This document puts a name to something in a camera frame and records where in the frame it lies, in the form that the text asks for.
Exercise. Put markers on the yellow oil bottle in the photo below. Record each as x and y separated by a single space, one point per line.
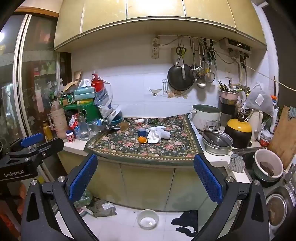
48 132

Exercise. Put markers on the clear water bottle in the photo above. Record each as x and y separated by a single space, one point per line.
83 129

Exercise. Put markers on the white bottle orange cap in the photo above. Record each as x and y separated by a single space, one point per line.
274 111

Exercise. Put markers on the yellow flat box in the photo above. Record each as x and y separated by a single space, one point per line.
84 101

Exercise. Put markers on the knitted dishcloth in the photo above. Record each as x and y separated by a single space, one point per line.
292 114

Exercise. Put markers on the pink utensil holder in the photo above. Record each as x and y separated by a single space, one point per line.
229 95

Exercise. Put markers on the black and yellow pot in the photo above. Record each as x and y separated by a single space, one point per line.
238 134

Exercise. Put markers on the red snack packet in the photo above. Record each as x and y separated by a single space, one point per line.
72 121

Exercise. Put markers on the floral tablecloth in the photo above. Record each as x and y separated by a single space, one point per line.
129 146

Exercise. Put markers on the blue cup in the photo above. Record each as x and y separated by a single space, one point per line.
141 132

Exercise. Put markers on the white box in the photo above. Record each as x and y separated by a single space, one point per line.
160 128

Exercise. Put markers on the black wok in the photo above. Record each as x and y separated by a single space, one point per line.
179 80

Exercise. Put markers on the grey dish rag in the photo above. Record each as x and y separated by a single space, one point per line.
236 163

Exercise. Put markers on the blue bowl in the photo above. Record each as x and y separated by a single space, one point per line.
116 119

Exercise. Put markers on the green basin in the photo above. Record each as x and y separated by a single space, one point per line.
256 176

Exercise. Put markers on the white power strip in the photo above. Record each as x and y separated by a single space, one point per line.
155 48

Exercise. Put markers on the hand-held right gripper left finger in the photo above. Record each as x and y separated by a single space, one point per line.
83 178

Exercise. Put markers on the wooden cutting board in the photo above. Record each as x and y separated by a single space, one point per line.
282 139

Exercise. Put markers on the mesh strainer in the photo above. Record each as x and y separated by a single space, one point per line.
209 77

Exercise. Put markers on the grey cloth bag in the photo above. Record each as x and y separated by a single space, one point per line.
259 102

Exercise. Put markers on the glass tumbler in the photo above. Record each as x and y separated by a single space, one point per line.
93 130

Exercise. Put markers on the grey water heater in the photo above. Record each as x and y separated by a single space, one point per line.
234 45

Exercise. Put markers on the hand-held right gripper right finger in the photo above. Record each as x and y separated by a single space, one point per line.
208 178

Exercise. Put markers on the teal tissue pack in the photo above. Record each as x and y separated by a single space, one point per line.
84 92

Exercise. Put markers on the grey bag white label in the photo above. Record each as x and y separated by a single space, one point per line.
104 208

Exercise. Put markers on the white pill bottle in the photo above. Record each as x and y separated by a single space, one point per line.
70 137

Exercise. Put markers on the white thermos jug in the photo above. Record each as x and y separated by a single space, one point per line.
255 125

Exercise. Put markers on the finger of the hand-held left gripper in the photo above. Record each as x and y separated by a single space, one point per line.
49 147
32 140

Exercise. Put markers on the red-stained tissue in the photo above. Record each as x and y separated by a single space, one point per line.
139 121

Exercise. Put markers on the green glass bottle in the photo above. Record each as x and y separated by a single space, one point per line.
155 120

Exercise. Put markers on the white plastic basin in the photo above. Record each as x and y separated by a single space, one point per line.
261 157

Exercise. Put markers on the metal steamer pot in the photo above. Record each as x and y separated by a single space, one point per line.
217 144

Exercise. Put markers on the red lidded jar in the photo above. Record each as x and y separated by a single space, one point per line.
266 139

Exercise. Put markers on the row of spice jars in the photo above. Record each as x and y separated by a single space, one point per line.
66 98

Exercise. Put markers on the metal ladle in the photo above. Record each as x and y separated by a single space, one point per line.
201 83

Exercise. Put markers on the red bottle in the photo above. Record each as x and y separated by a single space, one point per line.
97 84

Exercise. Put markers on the white bowl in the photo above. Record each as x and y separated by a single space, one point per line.
147 220

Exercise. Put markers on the yellow wall cabinet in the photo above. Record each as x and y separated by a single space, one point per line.
150 16

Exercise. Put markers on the green plastic bag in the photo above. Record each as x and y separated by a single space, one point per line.
83 199

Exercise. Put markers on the amber plastic cup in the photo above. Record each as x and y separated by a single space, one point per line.
124 126

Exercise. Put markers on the white rice cooker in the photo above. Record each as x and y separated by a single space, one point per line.
205 117

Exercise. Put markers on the white tissue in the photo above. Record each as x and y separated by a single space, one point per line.
155 136

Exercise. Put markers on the orange tangerine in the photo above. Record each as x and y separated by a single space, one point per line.
142 140

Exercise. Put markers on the brown paper bag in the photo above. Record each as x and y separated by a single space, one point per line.
71 84

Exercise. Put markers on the steel sink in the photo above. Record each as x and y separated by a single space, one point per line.
247 160

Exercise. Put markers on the water pipes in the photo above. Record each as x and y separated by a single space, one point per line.
242 69

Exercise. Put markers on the dark cloth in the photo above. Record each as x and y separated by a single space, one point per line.
186 223

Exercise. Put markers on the clear plastic bag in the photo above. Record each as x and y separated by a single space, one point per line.
104 102

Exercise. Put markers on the green plastic stool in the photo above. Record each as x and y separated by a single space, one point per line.
92 111

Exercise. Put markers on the glass sliding door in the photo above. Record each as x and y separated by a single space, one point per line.
34 81

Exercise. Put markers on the white plastic sheet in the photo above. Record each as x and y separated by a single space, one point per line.
196 136

